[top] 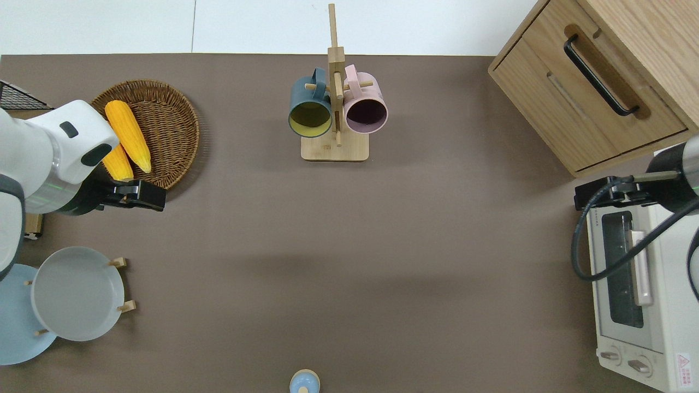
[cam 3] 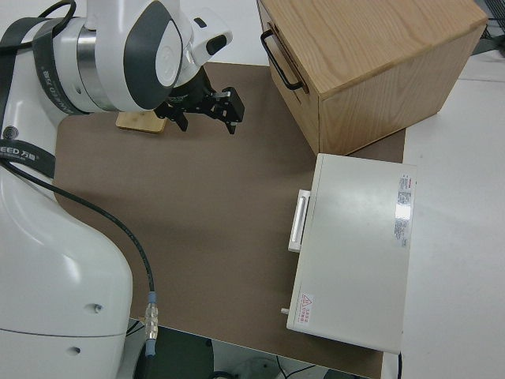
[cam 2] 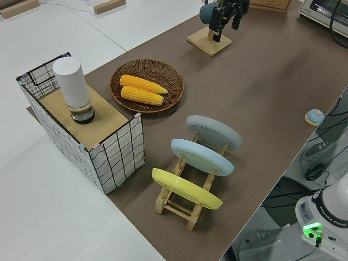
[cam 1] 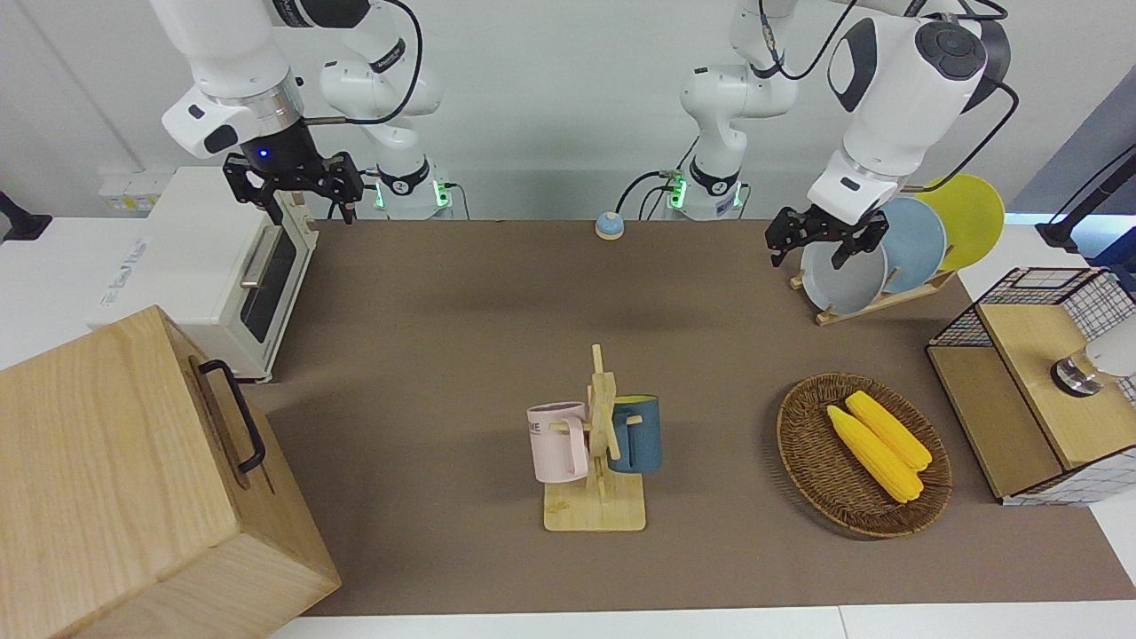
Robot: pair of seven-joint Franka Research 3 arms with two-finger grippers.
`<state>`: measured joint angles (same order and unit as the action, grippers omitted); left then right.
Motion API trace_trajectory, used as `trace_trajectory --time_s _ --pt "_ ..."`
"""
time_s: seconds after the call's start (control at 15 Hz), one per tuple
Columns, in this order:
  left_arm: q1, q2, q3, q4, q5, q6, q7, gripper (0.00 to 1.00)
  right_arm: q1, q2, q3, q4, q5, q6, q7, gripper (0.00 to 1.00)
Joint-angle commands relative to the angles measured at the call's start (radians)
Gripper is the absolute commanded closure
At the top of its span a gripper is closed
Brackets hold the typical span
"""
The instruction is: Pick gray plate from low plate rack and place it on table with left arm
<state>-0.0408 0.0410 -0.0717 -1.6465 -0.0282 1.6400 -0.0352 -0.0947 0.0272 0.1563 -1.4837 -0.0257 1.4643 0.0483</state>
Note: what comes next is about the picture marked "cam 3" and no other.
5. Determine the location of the white toaster oven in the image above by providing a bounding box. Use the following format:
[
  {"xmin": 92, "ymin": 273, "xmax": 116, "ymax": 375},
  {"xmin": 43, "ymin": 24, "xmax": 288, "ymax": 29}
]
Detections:
[{"xmin": 279, "ymin": 152, "xmax": 418, "ymax": 354}]

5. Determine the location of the wooden box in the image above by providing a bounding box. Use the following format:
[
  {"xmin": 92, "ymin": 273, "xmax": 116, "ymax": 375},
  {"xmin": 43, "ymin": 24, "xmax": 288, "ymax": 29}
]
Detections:
[{"xmin": 256, "ymin": 0, "xmax": 489, "ymax": 156}]

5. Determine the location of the wooden mug rack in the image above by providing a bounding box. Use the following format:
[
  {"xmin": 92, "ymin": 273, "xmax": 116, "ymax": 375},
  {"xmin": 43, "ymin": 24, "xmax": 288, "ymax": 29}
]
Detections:
[{"xmin": 115, "ymin": 110, "xmax": 167, "ymax": 135}]

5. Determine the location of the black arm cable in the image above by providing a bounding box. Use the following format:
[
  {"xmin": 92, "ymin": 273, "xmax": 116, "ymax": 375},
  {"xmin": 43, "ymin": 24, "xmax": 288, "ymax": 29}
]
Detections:
[{"xmin": 0, "ymin": 159, "xmax": 161, "ymax": 379}]

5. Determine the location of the toaster oven door handle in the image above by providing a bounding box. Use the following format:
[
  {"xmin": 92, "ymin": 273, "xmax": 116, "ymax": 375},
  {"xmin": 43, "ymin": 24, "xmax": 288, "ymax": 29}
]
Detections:
[{"xmin": 287, "ymin": 189, "xmax": 312, "ymax": 253}]

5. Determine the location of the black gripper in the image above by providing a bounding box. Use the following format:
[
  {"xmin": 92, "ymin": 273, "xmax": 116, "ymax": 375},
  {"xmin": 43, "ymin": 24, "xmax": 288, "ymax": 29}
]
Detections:
[{"xmin": 154, "ymin": 70, "xmax": 245, "ymax": 136}]

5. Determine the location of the brown table mat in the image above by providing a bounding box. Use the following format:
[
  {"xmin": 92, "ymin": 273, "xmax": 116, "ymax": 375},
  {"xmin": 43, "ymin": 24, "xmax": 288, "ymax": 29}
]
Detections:
[{"xmin": 54, "ymin": 62, "xmax": 407, "ymax": 379}]

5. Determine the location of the black box handle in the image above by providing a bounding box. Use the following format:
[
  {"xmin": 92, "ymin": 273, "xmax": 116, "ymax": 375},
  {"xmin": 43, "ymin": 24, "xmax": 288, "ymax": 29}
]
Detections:
[{"xmin": 260, "ymin": 30, "xmax": 311, "ymax": 95}]

